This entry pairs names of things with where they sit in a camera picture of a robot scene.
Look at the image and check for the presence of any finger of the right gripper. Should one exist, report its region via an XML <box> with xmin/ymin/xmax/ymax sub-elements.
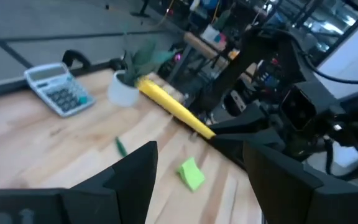
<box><xmin>208</xmin><ymin>128</ymin><xmax>286</xmax><ymax>170</ymax></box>
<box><xmin>210</xmin><ymin>103</ymin><xmax>267</xmax><ymax>136</ymax></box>

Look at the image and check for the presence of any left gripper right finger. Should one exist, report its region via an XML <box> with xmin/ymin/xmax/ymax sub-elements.
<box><xmin>243</xmin><ymin>141</ymin><xmax>358</xmax><ymax>224</ymax></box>

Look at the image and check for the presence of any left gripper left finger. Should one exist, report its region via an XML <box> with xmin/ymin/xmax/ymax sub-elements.
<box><xmin>0</xmin><ymin>141</ymin><xmax>159</xmax><ymax>224</ymax></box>

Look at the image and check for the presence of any green sticky note pad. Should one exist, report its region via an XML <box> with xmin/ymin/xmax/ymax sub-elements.
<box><xmin>176</xmin><ymin>157</ymin><xmax>206</xmax><ymax>192</ymax></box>

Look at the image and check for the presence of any green pen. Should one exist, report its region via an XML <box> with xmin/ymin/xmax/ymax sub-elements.
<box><xmin>114</xmin><ymin>136</ymin><xmax>129</xmax><ymax>158</ymax></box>

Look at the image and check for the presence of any yellow highlighter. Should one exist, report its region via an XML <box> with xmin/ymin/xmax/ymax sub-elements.
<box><xmin>136</xmin><ymin>77</ymin><xmax>216</xmax><ymax>140</ymax></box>

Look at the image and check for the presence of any wooden background workbench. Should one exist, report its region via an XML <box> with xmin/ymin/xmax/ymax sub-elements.
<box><xmin>183</xmin><ymin>30</ymin><xmax>257</xmax><ymax>75</ymax></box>

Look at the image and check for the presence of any green plant in white pot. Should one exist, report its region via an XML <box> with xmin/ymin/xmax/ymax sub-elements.
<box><xmin>106</xmin><ymin>39</ymin><xmax>175</xmax><ymax>108</ymax></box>

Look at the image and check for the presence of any grey desk calculator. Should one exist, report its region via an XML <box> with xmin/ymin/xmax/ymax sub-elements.
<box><xmin>23</xmin><ymin>62</ymin><xmax>96</xmax><ymax>118</ymax></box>

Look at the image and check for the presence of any black table clamp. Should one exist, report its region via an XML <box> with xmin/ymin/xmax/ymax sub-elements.
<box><xmin>62</xmin><ymin>49</ymin><xmax>92</xmax><ymax>71</ymax></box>

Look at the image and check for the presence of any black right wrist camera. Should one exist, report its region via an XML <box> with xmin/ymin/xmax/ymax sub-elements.
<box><xmin>280</xmin><ymin>85</ymin><xmax>318</xmax><ymax>131</ymax></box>

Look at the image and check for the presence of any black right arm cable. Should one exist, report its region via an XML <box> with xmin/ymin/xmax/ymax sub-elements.
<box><xmin>290</xmin><ymin>29</ymin><xmax>358</xmax><ymax>85</ymax></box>

